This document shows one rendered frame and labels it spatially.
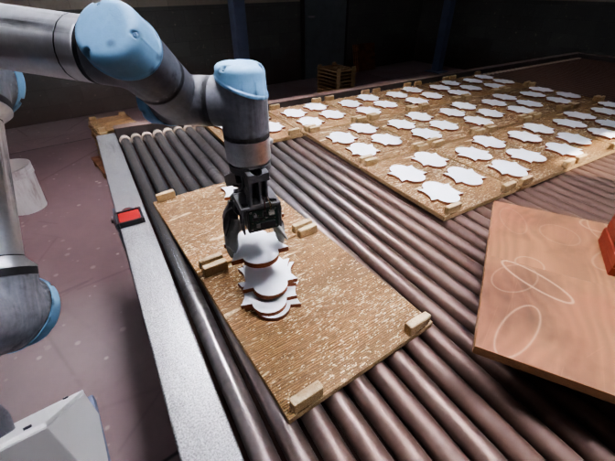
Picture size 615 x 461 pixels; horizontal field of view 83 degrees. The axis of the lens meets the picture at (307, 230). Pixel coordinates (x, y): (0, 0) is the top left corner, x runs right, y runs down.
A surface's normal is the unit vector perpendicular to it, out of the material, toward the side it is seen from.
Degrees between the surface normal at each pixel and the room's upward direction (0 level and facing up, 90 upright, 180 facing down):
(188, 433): 0
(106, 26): 52
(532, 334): 0
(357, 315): 0
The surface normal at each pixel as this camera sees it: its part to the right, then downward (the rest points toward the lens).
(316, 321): 0.00, -0.82
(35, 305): 0.98, -0.21
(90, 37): -0.08, -0.04
